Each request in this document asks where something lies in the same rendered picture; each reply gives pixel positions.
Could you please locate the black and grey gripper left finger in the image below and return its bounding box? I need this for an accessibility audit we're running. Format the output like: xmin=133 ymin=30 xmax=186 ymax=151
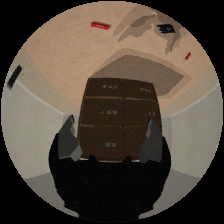
xmin=48 ymin=115 xmax=82 ymax=190

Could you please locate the red aa battery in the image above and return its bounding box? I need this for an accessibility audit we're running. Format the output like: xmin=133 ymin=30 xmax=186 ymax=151
xmin=89 ymin=22 xmax=110 ymax=30

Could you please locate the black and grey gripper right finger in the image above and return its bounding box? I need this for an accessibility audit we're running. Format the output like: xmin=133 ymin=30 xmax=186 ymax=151
xmin=138 ymin=118 xmax=171 ymax=193

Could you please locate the brown wooden chest of drawers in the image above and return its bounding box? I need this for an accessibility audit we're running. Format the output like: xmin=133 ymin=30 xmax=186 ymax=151
xmin=77 ymin=78 xmax=162 ymax=162

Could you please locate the dark brown wooden drawer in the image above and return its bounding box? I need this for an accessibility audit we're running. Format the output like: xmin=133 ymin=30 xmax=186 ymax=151
xmin=79 ymin=128 xmax=122 ymax=158
xmin=124 ymin=80 xmax=156 ymax=102
xmin=125 ymin=130 xmax=147 ymax=158
xmin=125 ymin=101 xmax=160 ymax=128
xmin=85 ymin=79 xmax=122 ymax=99
xmin=81 ymin=99 xmax=122 ymax=128

